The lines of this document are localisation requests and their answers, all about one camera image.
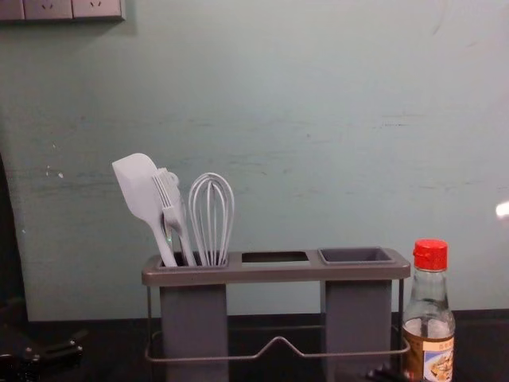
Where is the white slotted turner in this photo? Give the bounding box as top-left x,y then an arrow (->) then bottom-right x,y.
152,167 -> 198,267

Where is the white whisk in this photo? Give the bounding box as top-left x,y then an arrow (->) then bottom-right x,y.
188,172 -> 236,267

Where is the grey wall socket panel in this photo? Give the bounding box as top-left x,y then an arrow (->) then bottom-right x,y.
0,0 -> 127,22

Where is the black table cloth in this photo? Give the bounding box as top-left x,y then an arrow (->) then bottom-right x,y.
0,296 -> 509,382

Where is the glass bottle with red cap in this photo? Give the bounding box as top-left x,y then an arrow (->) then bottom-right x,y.
401,238 -> 457,382

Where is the grey plastic utensil bin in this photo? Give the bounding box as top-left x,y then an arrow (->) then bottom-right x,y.
159,254 -> 230,382
317,247 -> 395,382

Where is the grey wire utensil rack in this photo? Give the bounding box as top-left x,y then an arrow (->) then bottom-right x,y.
142,247 -> 412,382

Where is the white silicone spatula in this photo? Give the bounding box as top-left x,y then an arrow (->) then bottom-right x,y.
111,152 -> 179,267

